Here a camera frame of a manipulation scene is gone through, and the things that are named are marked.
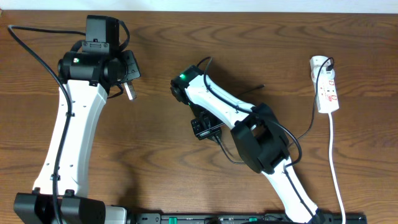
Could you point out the white USB charger plug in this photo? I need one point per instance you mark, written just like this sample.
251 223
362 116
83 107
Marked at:
322 66

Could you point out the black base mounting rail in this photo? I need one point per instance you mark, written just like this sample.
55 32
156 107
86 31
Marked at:
156 218

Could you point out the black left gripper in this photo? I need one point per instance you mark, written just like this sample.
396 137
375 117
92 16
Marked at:
134 69

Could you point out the Galaxy S25 Ultra smartphone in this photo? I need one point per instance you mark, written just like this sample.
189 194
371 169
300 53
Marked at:
131 93

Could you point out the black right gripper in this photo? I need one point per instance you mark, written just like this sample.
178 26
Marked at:
202 134

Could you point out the white power strip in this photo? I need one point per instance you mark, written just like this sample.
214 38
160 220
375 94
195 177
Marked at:
326 95

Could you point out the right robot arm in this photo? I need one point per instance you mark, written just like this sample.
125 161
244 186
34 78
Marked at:
261 141

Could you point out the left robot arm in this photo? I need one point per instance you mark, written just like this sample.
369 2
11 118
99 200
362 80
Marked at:
85 75

